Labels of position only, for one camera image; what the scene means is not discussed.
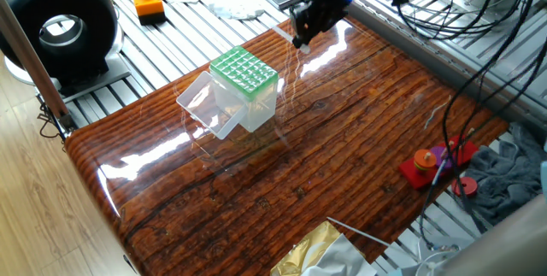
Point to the orange emergency stop button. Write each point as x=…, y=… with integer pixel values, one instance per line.
x=147, y=4

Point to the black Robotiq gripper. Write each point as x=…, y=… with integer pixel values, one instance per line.
x=329, y=2

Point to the clear large pipette tip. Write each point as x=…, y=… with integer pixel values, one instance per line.
x=282, y=32

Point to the pipette tip box green rack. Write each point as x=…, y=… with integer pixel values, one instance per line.
x=245, y=71

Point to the gold foil packet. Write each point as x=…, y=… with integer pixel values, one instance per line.
x=299, y=250

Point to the brown wooden pole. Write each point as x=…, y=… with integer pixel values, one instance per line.
x=30, y=58

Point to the clear hinged box lid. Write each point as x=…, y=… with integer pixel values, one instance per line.
x=209, y=107

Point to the grey cloth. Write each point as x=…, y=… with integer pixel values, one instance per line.
x=504, y=182

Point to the small metal plate with holes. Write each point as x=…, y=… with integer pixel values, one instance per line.
x=448, y=244

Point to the crumpled white plastic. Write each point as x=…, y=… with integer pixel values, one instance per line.
x=235, y=7

